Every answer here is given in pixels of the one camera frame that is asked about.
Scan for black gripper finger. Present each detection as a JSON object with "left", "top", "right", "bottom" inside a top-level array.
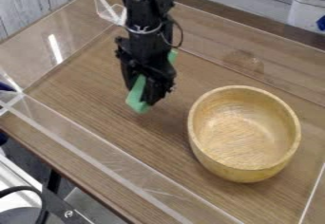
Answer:
[
  {"left": 143, "top": 73, "right": 177, "bottom": 105},
  {"left": 118, "top": 60, "right": 143, "bottom": 101}
]

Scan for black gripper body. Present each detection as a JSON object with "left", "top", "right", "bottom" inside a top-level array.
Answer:
[{"left": 113, "top": 27, "right": 179, "bottom": 93}]

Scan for green rectangular block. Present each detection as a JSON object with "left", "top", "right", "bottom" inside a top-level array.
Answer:
[{"left": 121, "top": 49, "right": 178, "bottom": 113}]

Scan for brown wooden bowl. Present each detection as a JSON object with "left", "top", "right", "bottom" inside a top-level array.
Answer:
[{"left": 187, "top": 85, "right": 302, "bottom": 183}]

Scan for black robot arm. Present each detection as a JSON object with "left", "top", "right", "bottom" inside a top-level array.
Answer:
[{"left": 115, "top": 0, "right": 185, "bottom": 105}]

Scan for blue object at left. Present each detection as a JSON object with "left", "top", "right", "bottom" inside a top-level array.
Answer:
[{"left": 0, "top": 82, "right": 16, "bottom": 92}]

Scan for white container at right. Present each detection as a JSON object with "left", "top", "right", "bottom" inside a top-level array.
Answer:
[{"left": 288, "top": 0, "right": 325, "bottom": 35}]

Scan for black table leg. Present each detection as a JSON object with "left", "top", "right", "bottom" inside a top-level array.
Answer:
[{"left": 47, "top": 170, "right": 63, "bottom": 194}]

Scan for clear acrylic corner bracket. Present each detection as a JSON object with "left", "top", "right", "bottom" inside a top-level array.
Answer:
[{"left": 94, "top": 0, "right": 127, "bottom": 27}]

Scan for clear acrylic barrier wall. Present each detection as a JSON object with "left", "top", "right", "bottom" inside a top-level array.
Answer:
[{"left": 0, "top": 0, "right": 325, "bottom": 224}]

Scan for black cable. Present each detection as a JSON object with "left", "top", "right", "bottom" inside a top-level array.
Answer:
[{"left": 0, "top": 185, "right": 55, "bottom": 224}]

